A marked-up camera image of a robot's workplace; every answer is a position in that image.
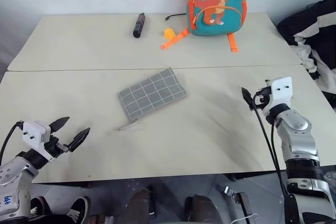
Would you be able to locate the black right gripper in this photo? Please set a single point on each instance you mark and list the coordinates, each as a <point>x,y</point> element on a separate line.
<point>262,100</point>

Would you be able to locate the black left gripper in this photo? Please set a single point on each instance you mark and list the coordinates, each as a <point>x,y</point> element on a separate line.
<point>56,146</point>

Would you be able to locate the grey checked pouch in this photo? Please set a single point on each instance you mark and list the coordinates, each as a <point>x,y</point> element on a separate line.
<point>152,93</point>

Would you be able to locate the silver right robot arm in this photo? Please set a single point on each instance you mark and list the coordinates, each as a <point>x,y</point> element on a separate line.
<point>299,140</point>

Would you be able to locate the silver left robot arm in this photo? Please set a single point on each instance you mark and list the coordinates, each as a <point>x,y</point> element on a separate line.
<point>10,179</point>

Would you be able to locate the black sneaker white laces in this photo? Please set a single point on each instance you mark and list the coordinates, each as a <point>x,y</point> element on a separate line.
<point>39,208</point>
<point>78,208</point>

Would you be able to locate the black and white jacket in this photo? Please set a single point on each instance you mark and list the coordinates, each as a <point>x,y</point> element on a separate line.
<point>315,35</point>

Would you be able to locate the teal dinosaur backpack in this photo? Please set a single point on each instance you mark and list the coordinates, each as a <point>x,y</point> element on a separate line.
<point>218,6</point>

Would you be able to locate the small white connector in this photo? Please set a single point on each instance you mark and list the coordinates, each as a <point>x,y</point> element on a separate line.
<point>229,190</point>

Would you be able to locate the small yellow plastic object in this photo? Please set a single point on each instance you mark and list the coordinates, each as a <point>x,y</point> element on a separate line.
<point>169,33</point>

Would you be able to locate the dark brown rounded shape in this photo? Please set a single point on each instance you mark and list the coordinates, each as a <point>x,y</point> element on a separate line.
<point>140,207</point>
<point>204,209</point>

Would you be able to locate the black marker pen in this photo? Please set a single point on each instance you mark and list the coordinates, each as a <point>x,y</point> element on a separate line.
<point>139,26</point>

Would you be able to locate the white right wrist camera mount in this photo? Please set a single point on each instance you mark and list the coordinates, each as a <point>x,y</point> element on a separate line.
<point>280,93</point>

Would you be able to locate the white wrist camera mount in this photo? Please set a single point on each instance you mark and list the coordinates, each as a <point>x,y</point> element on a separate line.
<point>34,133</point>
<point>280,93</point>

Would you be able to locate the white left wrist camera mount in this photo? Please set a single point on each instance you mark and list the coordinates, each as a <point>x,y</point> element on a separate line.
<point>34,133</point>

